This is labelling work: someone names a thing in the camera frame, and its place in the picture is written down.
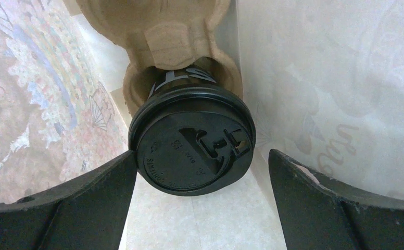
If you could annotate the single cardboard cup carrier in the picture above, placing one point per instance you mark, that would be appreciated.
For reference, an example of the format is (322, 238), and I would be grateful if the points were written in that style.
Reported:
(163, 35)

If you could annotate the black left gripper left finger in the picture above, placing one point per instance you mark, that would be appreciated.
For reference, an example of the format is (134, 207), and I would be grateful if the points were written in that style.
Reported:
(87, 212)

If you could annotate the paper takeout bag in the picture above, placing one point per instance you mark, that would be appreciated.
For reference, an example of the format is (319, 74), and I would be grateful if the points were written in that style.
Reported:
(324, 81)

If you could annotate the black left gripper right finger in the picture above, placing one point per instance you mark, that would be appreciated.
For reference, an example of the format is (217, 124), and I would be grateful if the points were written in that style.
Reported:
(319, 212)

